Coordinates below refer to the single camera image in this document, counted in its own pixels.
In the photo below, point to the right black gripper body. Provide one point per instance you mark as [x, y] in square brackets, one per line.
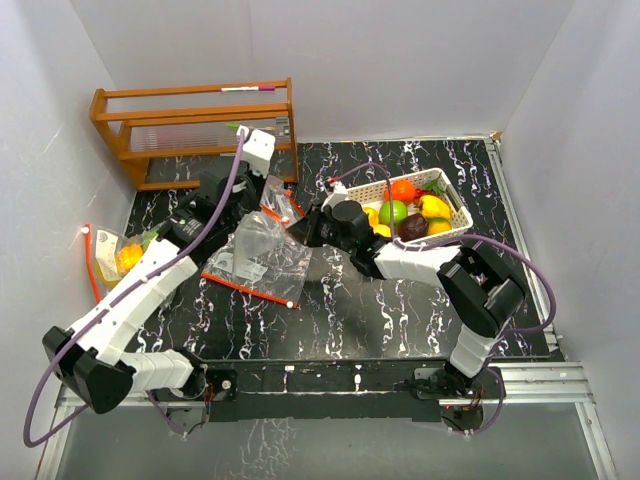
[329, 234]

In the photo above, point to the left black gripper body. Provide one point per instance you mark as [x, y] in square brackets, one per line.
[254, 187]

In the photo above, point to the orange fruit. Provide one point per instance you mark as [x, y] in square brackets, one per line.
[382, 230]

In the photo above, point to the green lime fruit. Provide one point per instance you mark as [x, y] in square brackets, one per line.
[392, 212]

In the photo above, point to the light green cabbage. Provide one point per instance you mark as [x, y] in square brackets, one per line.
[148, 237]

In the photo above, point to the yellow bell pepper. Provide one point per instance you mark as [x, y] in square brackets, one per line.
[127, 257]

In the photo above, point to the clear red zip bag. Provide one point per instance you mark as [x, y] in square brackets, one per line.
[109, 256]

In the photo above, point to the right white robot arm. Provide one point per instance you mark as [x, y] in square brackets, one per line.
[484, 291]

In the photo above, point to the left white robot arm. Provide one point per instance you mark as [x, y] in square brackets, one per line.
[92, 355]

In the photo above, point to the red small box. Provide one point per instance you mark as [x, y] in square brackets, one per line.
[261, 152]

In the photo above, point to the yellow banana bunch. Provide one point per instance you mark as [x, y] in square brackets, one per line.
[433, 207]

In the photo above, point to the green yellow mango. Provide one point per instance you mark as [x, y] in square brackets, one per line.
[438, 225]

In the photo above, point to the red cherry tomato bunch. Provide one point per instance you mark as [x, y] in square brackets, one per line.
[432, 188]

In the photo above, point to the pink white marker pen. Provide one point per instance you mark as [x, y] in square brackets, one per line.
[250, 88]

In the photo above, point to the wooden orange shelf rack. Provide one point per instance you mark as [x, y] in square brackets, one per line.
[140, 126]

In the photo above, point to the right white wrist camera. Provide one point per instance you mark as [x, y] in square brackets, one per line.
[336, 193]

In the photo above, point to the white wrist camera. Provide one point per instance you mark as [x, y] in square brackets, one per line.
[336, 193]
[256, 139]

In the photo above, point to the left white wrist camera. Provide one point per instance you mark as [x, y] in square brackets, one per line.
[256, 139]

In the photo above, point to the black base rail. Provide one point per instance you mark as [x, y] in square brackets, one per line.
[420, 390]

